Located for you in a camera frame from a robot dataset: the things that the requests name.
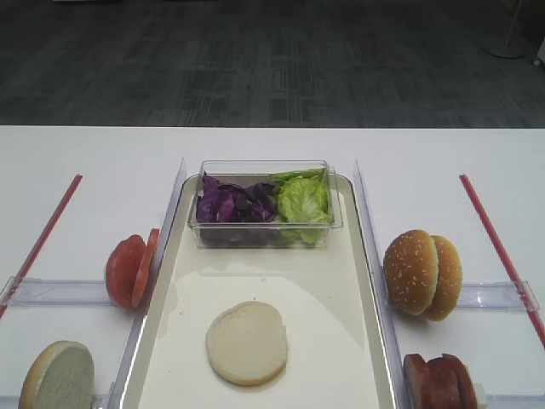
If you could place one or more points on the clear plastic container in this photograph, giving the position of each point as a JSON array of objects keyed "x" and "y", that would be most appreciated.
[{"x": 262, "y": 234}]

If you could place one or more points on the purple cabbage leaves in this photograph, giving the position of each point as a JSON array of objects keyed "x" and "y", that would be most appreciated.
[{"x": 224, "y": 202}]

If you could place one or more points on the right clear cross divider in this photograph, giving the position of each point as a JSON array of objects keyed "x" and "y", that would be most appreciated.
[{"x": 511, "y": 296}]

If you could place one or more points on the clear cross divider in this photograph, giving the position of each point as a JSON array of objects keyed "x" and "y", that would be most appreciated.
[
  {"x": 32, "y": 292},
  {"x": 511, "y": 296}
]

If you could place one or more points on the bun half standing left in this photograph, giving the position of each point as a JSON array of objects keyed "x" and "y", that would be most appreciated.
[{"x": 62, "y": 376}]

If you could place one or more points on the lower right clear divider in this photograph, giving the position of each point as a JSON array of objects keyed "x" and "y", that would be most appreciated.
[{"x": 480, "y": 396}]

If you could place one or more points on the left long clear divider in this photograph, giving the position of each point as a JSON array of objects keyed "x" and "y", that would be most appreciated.
[{"x": 157, "y": 255}]

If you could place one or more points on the front meat patty slice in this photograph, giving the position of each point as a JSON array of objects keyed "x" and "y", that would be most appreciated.
[{"x": 432, "y": 384}]

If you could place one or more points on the bottom bun on tray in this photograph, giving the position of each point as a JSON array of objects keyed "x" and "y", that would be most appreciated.
[{"x": 247, "y": 344}]

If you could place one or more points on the white rectangular tray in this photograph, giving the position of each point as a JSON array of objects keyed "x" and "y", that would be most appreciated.
[{"x": 323, "y": 295}]

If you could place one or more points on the meat patty slice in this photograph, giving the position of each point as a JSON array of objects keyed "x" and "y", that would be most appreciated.
[
  {"x": 432, "y": 384},
  {"x": 466, "y": 390}
]

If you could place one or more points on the tomato slice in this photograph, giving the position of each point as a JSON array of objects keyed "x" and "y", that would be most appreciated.
[
  {"x": 142, "y": 275},
  {"x": 121, "y": 270}
]

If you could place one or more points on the front tomato slice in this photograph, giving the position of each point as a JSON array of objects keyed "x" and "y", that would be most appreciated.
[{"x": 121, "y": 270}]

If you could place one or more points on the right long clear divider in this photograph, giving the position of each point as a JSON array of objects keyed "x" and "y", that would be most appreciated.
[{"x": 389, "y": 341}]

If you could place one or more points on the sesame bun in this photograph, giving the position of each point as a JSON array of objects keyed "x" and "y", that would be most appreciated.
[
  {"x": 449, "y": 281},
  {"x": 411, "y": 270}
]

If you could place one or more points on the front sesame bun top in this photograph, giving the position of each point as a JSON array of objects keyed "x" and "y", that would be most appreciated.
[{"x": 411, "y": 270}]

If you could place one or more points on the green lettuce in container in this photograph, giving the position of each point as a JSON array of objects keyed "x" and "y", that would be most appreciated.
[{"x": 302, "y": 197}]

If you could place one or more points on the long clear divider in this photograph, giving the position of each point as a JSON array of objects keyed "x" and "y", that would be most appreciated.
[
  {"x": 157, "y": 255},
  {"x": 389, "y": 341}
]

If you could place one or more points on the rear tomato slice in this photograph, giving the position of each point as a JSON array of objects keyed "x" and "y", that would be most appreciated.
[{"x": 142, "y": 275}]

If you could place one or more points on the rear meat patty slice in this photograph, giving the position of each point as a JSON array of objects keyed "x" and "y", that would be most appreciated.
[{"x": 466, "y": 390}]

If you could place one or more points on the rear sesame bun top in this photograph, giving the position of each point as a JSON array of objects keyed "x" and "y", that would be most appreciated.
[{"x": 449, "y": 281}]

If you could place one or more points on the left clear cross divider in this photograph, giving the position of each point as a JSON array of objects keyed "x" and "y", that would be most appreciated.
[{"x": 32, "y": 292}]

